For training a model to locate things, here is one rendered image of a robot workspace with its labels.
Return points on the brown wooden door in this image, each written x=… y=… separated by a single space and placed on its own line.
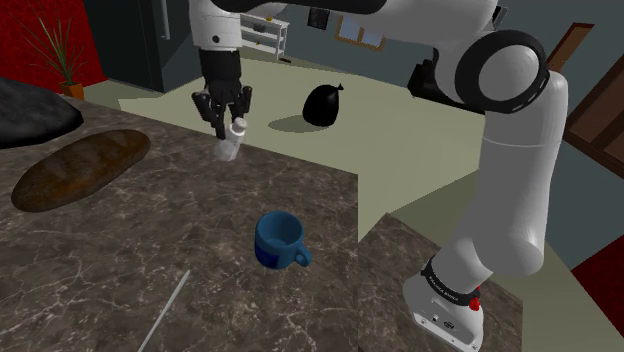
x=568 y=46

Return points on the white shelf unit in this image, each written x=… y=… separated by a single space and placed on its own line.
x=265 y=36

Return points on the thin grey rod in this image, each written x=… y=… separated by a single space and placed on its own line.
x=163 y=312

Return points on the blue mug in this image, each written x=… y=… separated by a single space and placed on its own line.
x=275 y=244

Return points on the wooden framed window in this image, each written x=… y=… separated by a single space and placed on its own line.
x=360 y=35

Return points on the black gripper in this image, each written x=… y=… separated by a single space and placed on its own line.
x=219 y=68

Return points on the small white bottle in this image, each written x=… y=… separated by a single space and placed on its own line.
x=229 y=146

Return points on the dark refrigerator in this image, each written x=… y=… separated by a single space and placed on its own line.
x=131 y=44

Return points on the black rounded lump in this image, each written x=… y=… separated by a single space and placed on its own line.
x=29 y=114

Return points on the black rubbish bag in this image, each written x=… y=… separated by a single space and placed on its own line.
x=320 y=106

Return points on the potted green plant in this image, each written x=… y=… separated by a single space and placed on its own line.
x=61 y=58

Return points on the black wall picture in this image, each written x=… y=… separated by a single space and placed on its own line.
x=318 y=19

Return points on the brown wooden cabinet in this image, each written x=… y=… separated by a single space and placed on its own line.
x=599 y=122

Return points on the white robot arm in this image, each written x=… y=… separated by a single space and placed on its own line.
x=512 y=185

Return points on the brown bread loaf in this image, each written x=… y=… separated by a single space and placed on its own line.
x=78 y=168

